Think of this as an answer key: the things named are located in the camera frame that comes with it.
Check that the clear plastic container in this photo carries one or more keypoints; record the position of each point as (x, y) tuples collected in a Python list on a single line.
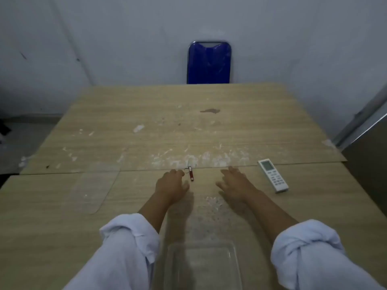
[(204, 265)]

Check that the person's left forearm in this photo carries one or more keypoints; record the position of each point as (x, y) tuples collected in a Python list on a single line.
[(155, 212)]

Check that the person's right hand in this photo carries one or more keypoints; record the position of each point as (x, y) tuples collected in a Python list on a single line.
[(237, 187)]

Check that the blue chair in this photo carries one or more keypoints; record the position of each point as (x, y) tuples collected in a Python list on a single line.
[(209, 63)]

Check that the white shirt sleeve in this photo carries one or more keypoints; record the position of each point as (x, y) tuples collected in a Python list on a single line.
[(314, 256), (121, 256)]

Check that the person's left hand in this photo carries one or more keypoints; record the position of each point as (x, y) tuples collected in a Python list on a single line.
[(170, 187)]

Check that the person's right thumb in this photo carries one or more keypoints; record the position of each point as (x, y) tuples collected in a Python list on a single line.
[(220, 186)]

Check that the white left shirt sleeve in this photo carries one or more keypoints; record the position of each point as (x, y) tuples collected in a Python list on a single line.
[(121, 256)]

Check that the clear plastic lid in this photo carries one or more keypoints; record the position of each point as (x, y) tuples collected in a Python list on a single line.
[(92, 187)]

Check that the person's right forearm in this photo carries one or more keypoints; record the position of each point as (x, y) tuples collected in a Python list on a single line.
[(269, 214)]

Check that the white right shirt sleeve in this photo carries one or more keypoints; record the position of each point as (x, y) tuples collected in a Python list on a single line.
[(314, 256)]

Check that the white remote control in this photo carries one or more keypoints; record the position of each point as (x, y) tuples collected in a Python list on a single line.
[(273, 175)]

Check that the grey metal door frame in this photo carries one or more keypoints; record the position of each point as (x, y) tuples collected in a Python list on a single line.
[(359, 120)]

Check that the dark grey door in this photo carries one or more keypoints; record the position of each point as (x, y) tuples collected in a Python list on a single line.
[(370, 169)]

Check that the person's left thumb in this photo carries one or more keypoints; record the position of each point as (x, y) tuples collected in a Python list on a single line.
[(185, 186)]

